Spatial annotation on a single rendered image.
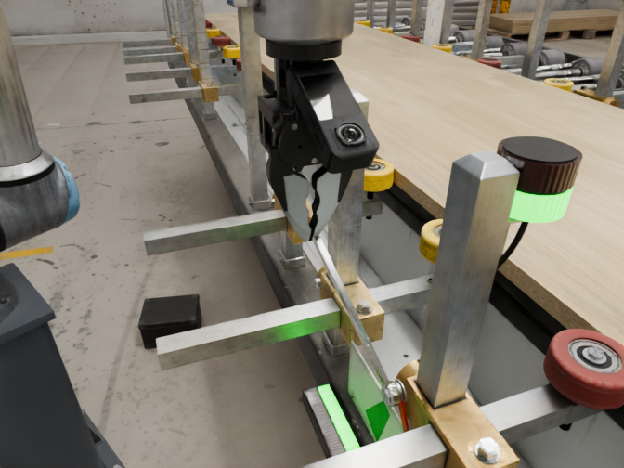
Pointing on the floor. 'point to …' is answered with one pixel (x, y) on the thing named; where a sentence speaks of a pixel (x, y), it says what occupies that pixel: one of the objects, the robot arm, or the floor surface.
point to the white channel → (434, 22)
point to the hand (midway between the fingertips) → (311, 234)
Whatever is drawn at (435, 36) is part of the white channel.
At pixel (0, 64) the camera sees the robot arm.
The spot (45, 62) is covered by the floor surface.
